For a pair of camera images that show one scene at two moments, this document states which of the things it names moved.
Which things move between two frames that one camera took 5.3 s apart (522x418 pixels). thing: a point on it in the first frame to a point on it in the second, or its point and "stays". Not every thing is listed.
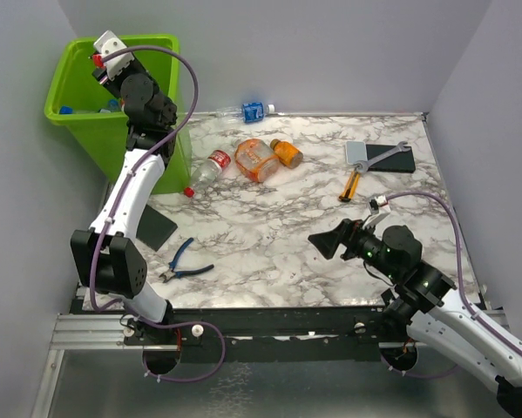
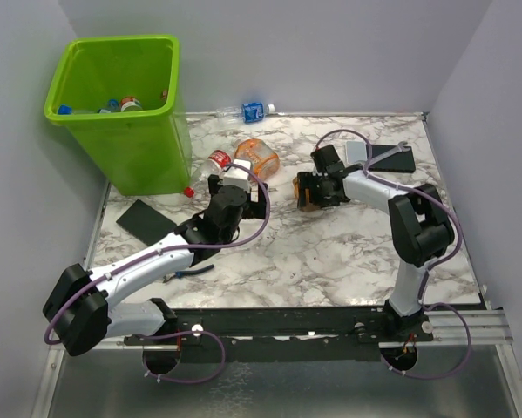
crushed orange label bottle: x=255 y=159 stays
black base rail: x=262 y=334 stays
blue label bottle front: x=112 y=106 stays
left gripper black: x=111 y=84 to x=256 y=210
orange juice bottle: x=287 y=152 to x=308 y=206
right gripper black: x=348 y=232 to x=307 y=179
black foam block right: x=403 y=162 stays
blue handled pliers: x=172 y=273 stays
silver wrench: x=362 y=165 stays
